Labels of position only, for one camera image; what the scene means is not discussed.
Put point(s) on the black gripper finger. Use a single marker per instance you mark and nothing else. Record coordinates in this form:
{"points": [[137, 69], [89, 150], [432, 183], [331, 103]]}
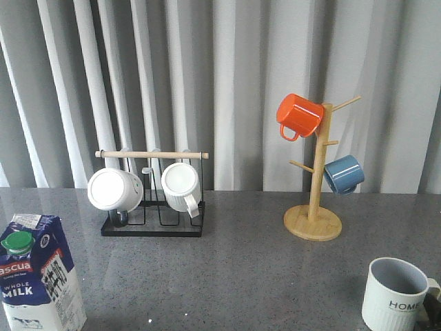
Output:
{"points": [[429, 316]]}

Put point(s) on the pale green HOME mug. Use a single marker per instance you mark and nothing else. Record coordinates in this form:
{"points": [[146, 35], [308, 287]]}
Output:
{"points": [[394, 294]]}

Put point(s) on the blue white milk carton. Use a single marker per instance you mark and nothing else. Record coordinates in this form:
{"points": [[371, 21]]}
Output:
{"points": [[39, 285]]}

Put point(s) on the wooden mug tree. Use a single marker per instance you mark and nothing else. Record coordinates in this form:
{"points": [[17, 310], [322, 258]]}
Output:
{"points": [[312, 222]]}

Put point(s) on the blue mug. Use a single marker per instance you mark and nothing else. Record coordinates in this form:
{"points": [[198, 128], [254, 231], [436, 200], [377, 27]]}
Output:
{"points": [[344, 174]]}

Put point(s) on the orange mug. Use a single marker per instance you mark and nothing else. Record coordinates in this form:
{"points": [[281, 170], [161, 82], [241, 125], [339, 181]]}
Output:
{"points": [[298, 117]]}

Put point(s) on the white ribbed mug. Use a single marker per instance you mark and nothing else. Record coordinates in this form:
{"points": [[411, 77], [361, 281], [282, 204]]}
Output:
{"points": [[181, 188]]}

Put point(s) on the white smiley face mug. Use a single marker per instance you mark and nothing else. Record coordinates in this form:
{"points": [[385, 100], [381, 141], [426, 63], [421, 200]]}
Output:
{"points": [[116, 191]]}

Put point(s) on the grey white curtain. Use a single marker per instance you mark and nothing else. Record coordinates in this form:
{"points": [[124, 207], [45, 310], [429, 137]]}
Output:
{"points": [[81, 76]]}

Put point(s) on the black wire mug rack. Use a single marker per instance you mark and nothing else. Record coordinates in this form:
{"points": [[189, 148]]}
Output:
{"points": [[154, 217]]}

